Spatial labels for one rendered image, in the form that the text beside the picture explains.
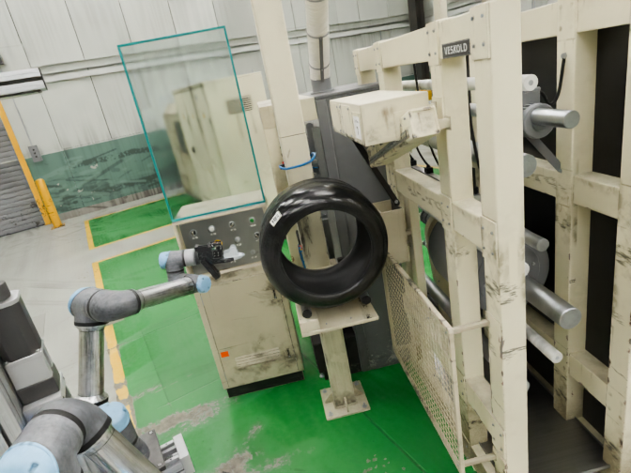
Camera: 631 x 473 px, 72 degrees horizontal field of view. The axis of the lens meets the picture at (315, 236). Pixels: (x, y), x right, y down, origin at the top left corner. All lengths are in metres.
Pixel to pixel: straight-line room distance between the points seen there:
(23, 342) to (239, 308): 1.65
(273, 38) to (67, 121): 8.85
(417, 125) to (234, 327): 1.82
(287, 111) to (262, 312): 1.29
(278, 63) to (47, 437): 1.67
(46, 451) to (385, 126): 1.29
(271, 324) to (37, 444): 1.98
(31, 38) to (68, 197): 3.17
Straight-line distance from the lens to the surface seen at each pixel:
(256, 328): 2.86
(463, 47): 1.50
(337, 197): 1.81
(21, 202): 10.86
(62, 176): 10.71
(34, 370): 1.36
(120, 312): 1.69
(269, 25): 2.14
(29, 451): 1.03
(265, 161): 5.38
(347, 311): 2.17
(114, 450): 1.18
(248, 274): 2.68
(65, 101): 10.73
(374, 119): 1.56
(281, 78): 2.12
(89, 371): 1.83
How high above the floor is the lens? 1.90
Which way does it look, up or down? 20 degrees down
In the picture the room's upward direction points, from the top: 11 degrees counter-clockwise
